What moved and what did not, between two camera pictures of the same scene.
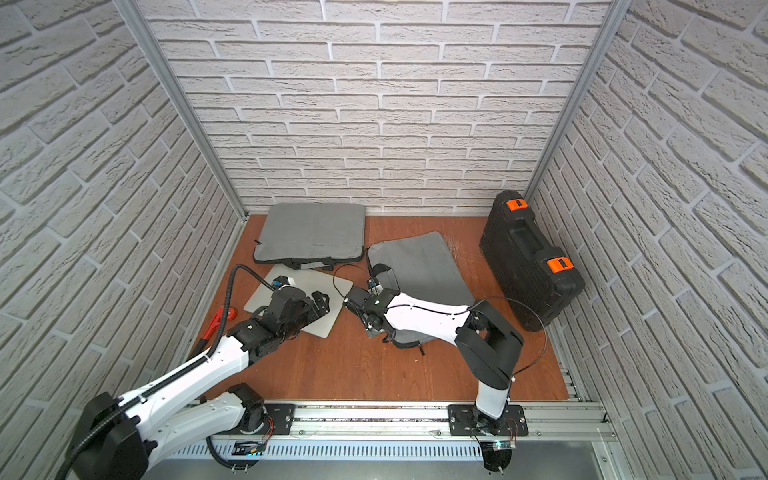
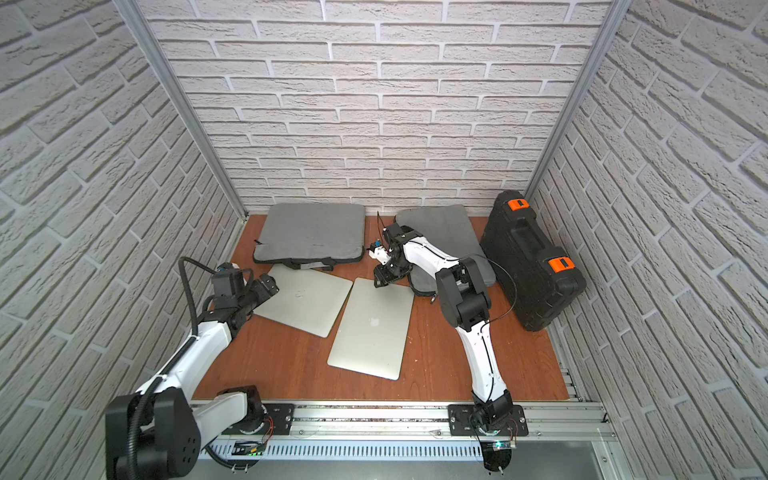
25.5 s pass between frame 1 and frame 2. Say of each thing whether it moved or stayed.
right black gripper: moved
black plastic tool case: stayed
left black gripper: moved
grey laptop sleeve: moved
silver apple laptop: stayed
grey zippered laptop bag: stayed
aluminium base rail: stayed
